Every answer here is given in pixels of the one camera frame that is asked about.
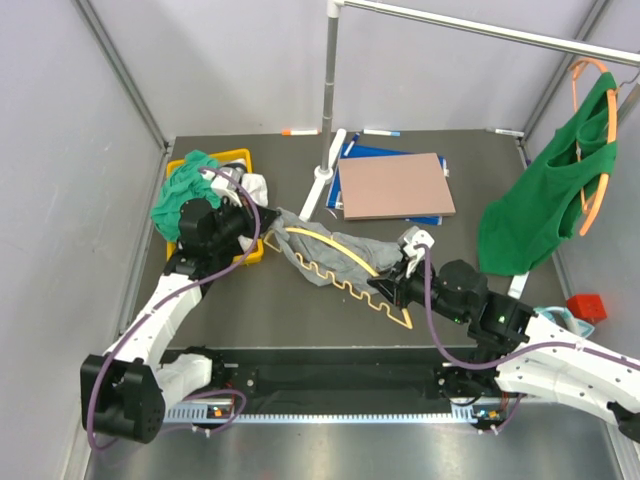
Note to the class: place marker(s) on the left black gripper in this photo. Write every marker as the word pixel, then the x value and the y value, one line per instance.
pixel 246 216

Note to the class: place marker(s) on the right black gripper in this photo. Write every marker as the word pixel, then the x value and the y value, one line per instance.
pixel 386 286

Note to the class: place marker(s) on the yellow wooden hanger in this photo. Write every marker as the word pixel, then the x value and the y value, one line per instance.
pixel 342 261

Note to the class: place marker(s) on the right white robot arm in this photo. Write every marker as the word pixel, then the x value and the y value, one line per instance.
pixel 518 351

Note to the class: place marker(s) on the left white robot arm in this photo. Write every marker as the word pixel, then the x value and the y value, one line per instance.
pixel 127 391

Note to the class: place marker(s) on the green tank top hanging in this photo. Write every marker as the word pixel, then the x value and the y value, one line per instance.
pixel 525 226

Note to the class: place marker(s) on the black garment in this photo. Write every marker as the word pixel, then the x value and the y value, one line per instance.
pixel 244 242

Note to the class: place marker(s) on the white garment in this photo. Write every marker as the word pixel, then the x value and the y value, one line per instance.
pixel 256 186

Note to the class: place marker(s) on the metal clothes rack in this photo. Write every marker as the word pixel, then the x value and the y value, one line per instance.
pixel 332 142

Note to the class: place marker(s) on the orange capped marker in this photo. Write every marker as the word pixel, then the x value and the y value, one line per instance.
pixel 300 132

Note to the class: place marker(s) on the teal green garment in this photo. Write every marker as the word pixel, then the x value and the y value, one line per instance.
pixel 185 183

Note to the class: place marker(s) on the blue folder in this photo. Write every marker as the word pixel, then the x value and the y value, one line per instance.
pixel 334 197

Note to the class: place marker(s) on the blue pen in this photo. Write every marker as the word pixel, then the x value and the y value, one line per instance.
pixel 347 150

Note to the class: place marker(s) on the blue capped marker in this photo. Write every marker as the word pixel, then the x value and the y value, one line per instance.
pixel 378 132

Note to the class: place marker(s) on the black capped marker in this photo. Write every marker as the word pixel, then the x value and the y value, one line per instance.
pixel 506 132

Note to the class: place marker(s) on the red box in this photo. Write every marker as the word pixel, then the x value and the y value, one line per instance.
pixel 587 307

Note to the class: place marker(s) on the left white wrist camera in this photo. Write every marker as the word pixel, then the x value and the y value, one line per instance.
pixel 226 187

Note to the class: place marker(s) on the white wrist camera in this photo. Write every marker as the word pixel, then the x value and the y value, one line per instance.
pixel 226 187
pixel 413 243

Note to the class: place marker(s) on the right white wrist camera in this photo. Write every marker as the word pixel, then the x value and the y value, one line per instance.
pixel 413 243

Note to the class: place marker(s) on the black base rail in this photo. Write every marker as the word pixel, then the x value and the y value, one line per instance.
pixel 344 380

